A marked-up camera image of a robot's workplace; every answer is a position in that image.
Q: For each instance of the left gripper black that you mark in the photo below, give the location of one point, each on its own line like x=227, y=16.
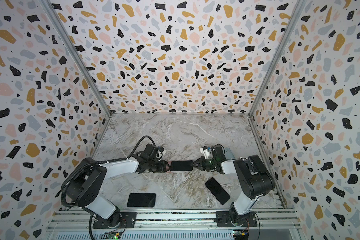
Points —
x=162, y=167

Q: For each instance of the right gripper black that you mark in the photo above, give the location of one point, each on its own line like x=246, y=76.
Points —
x=204, y=163

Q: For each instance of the black phone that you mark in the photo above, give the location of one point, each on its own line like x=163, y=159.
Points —
x=181, y=166
x=141, y=200
x=217, y=190

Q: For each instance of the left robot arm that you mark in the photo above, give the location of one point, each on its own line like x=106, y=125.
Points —
x=82, y=188

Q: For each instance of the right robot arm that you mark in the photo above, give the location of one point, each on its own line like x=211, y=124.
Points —
x=254, y=178

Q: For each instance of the light blue phone case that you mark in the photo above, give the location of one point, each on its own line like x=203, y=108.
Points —
x=228, y=154

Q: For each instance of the right circuit board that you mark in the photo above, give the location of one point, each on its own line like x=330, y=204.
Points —
x=241, y=234

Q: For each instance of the circuit board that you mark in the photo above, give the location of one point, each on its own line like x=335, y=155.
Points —
x=114, y=235
x=241, y=234

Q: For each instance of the left circuit board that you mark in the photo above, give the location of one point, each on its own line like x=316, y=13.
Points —
x=114, y=235

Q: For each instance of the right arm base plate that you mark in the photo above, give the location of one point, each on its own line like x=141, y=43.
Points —
x=225, y=219

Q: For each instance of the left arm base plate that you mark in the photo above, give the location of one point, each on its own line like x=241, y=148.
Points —
x=118, y=220

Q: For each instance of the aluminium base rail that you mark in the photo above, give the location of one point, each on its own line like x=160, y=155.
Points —
x=273, y=224

